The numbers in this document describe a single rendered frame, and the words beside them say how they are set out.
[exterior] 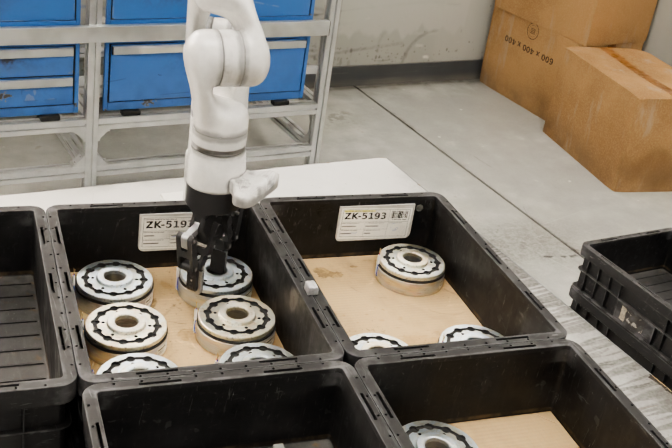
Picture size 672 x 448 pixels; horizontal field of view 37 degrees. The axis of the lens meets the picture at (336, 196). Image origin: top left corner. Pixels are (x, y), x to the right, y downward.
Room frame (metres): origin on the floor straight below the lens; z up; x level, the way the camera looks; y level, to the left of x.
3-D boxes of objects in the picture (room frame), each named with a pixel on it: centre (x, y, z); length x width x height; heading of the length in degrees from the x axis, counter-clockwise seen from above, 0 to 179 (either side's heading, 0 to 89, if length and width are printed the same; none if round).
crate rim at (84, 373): (1.08, 0.17, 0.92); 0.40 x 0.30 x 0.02; 23
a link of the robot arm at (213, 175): (1.18, 0.14, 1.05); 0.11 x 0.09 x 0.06; 69
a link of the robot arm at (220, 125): (1.18, 0.17, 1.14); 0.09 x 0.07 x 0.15; 114
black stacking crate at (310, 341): (1.08, 0.17, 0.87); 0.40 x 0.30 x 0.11; 23
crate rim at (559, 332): (1.20, -0.10, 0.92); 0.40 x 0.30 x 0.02; 23
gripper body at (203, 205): (1.18, 0.16, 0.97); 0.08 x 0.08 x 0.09
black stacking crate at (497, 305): (1.20, -0.10, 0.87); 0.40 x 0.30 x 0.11; 23
